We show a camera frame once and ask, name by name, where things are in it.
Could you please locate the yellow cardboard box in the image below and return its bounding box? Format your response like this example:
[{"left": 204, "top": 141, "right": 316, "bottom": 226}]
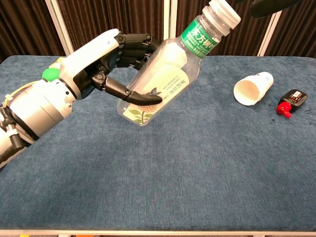
[{"left": 48, "top": 57, "right": 67, "bottom": 70}]

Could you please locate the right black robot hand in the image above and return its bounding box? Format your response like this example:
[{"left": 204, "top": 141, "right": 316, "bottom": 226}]
[{"left": 234, "top": 0, "right": 304, "bottom": 19}]

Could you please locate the blue fabric table cover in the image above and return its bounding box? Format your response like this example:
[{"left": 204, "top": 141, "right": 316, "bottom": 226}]
[{"left": 0, "top": 55, "right": 316, "bottom": 232}]

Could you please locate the white paper cup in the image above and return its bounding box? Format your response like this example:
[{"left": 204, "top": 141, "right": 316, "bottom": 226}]
[{"left": 233, "top": 72, "right": 275, "bottom": 107}]

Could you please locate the black pouch with red cap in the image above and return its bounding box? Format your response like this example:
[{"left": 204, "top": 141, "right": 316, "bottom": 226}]
[{"left": 276, "top": 89, "right": 309, "bottom": 119}]

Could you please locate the dark brown curtain panel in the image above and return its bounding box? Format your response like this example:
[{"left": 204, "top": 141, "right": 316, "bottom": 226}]
[
  {"left": 174, "top": 0, "right": 279, "bottom": 57},
  {"left": 56, "top": 0, "right": 165, "bottom": 57},
  {"left": 0, "top": 0, "right": 67, "bottom": 63},
  {"left": 264, "top": 0, "right": 316, "bottom": 59}
]

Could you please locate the green rubber ball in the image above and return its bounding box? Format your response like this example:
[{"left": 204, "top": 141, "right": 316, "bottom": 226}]
[{"left": 41, "top": 68, "right": 61, "bottom": 82}]

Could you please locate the clear plastic tea bottle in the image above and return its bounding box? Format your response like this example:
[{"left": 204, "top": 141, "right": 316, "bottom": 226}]
[{"left": 116, "top": 6, "right": 234, "bottom": 127}]

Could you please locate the white screen frame post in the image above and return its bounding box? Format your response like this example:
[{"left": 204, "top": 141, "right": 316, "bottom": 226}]
[
  {"left": 162, "top": 0, "right": 178, "bottom": 57},
  {"left": 257, "top": 0, "right": 287, "bottom": 57},
  {"left": 44, "top": 0, "right": 76, "bottom": 57}
]

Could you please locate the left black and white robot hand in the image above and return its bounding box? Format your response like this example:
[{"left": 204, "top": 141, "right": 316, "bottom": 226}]
[{"left": 59, "top": 29, "right": 163, "bottom": 106}]

